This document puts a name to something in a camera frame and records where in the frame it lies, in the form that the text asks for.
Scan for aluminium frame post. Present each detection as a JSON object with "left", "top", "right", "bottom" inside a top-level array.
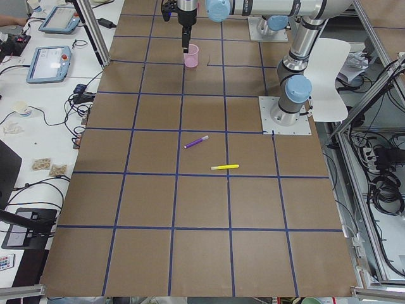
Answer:
[{"left": 70, "top": 0, "right": 110, "bottom": 67}]

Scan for black power adapter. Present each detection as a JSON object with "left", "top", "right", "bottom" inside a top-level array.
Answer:
[{"left": 97, "top": 18, "right": 116, "bottom": 29}]

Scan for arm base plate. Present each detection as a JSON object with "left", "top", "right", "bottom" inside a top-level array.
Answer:
[
  {"left": 259, "top": 96, "right": 311, "bottom": 136},
  {"left": 248, "top": 15, "right": 289, "bottom": 42}
]

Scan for purple pen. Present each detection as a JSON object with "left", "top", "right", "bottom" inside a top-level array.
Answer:
[{"left": 184, "top": 136, "right": 209, "bottom": 149}]

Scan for near teach pendant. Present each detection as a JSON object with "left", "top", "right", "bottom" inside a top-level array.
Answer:
[{"left": 26, "top": 46, "right": 72, "bottom": 84}]

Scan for remote control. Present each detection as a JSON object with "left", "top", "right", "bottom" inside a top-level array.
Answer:
[{"left": 0, "top": 253, "right": 15, "bottom": 271}]

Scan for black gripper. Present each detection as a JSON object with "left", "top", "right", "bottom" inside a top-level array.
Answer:
[{"left": 177, "top": 0, "right": 197, "bottom": 53}]

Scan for white chair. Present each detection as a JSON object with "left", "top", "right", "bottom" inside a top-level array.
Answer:
[{"left": 304, "top": 38, "right": 351, "bottom": 122}]

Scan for far teach pendant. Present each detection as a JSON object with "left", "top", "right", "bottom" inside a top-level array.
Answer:
[{"left": 39, "top": 6, "right": 80, "bottom": 34}]

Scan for black monitor stand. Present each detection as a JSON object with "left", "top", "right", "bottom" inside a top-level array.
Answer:
[{"left": 1, "top": 142, "right": 57, "bottom": 250}]

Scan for snack bag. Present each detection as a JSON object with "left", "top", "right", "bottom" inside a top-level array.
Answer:
[
  {"left": 31, "top": 158, "right": 51, "bottom": 171},
  {"left": 49, "top": 164, "right": 68, "bottom": 177}
]

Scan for teach pendant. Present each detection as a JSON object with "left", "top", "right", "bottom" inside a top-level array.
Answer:
[
  {"left": 39, "top": 6, "right": 80, "bottom": 34},
  {"left": 26, "top": 46, "right": 72, "bottom": 84}
]

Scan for tape roll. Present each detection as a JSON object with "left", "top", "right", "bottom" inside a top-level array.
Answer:
[{"left": 13, "top": 101, "right": 32, "bottom": 117}]

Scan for yellow pen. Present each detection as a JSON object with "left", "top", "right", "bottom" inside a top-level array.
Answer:
[{"left": 210, "top": 164, "right": 240, "bottom": 170}]

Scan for pink mesh cup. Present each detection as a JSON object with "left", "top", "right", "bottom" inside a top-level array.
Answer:
[{"left": 184, "top": 44, "right": 199, "bottom": 68}]

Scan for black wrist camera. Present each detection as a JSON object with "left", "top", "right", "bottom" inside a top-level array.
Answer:
[{"left": 161, "top": 0, "right": 178, "bottom": 22}]

